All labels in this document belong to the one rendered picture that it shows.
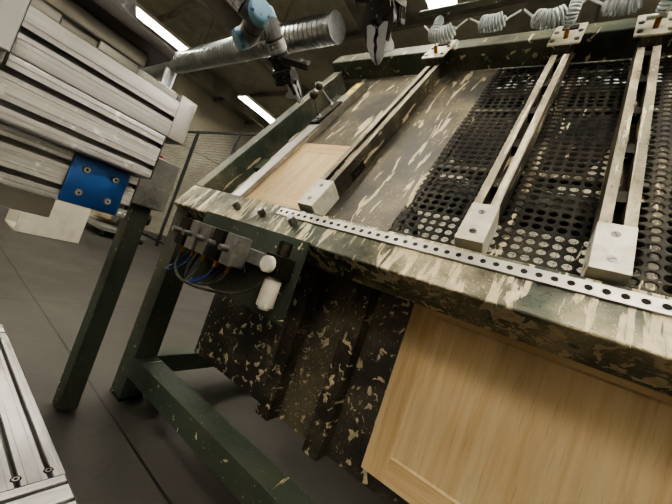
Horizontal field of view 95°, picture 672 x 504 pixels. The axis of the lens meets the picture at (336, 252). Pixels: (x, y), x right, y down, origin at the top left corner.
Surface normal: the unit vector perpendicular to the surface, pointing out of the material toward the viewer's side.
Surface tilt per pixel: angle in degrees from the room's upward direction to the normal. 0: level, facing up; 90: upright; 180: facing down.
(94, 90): 90
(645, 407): 90
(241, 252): 90
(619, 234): 60
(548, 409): 90
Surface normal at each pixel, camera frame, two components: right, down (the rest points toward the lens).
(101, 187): 0.78, 0.24
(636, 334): -0.28, -0.66
